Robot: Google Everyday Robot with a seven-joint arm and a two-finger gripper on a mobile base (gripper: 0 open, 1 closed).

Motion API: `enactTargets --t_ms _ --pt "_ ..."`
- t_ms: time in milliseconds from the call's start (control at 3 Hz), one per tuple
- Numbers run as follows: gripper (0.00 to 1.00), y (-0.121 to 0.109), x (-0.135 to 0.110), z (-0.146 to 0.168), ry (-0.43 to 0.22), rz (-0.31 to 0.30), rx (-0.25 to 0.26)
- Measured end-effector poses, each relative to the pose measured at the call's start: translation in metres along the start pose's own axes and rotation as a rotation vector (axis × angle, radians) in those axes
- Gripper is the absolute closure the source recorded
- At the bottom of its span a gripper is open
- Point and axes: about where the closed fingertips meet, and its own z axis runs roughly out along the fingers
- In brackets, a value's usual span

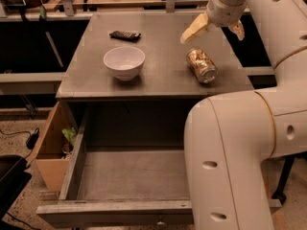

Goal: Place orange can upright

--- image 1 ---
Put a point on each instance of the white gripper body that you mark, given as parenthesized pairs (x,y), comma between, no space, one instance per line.
(223,14)

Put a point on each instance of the green bag in box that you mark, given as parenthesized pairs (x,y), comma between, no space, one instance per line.
(70,134)

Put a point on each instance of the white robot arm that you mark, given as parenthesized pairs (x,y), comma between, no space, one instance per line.
(226,137)

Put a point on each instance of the black office chair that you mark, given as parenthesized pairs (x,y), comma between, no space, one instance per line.
(279,192)

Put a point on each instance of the black power adapter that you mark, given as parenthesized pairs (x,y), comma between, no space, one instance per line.
(30,143)

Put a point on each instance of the wooden box on floor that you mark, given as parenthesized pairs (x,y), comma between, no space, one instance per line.
(53,150)

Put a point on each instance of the orange soda can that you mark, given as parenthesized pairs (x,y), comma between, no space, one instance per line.
(201,65)

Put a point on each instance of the dark snack bar packet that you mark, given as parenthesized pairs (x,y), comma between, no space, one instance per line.
(126,36)

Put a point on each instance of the open grey drawer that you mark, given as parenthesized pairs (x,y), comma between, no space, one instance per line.
(127,168)

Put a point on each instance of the grey cabinet with top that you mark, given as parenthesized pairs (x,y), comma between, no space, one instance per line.
(165,77)

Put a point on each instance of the white ceramic bowl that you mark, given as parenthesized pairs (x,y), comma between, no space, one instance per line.
(124,63)

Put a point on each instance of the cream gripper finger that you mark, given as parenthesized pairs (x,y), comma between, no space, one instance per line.
(197,27)
(238,29)

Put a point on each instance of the black bin at left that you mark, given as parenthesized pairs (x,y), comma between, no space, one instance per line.
(13,179)

